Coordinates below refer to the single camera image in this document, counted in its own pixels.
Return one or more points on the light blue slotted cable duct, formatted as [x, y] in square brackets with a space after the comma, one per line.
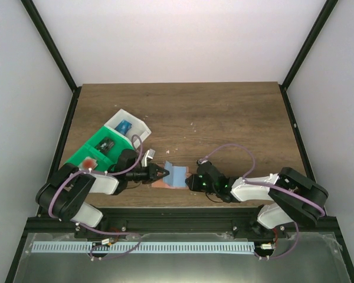
[145, 247]

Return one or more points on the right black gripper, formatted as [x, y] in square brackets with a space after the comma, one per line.
[193, 184]

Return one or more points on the red dot card in bin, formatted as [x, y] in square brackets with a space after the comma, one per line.
[88, 163]

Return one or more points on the white plastic bin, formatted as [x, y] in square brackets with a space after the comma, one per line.
[139, 127]

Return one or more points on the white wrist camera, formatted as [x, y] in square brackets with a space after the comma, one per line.
[147, 157]
[201, 161]

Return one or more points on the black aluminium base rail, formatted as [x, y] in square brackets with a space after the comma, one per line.
[237, 222]

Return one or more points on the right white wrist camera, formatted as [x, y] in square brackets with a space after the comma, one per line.
[201, 161]

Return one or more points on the left black frame post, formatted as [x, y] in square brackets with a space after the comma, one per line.
[43, 31]

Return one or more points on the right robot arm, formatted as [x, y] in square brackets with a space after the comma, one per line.
[293, 196]

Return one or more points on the right black frame post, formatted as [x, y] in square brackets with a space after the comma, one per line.
[312, 36]

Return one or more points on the blue card in bin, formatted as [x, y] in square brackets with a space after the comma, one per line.
[123, 127]

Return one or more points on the black card in bin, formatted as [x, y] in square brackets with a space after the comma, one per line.
[105, 145]

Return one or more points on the black frame post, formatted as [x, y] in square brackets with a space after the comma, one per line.
[312, 36]
[43, 31]

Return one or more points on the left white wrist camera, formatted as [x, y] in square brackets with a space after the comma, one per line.
[147, 157]

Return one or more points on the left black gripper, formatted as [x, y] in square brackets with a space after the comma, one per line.
[153, 168]

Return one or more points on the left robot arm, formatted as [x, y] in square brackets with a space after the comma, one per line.
[64, 194]

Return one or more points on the green plastic bin middle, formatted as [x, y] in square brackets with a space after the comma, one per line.
[120, 142]

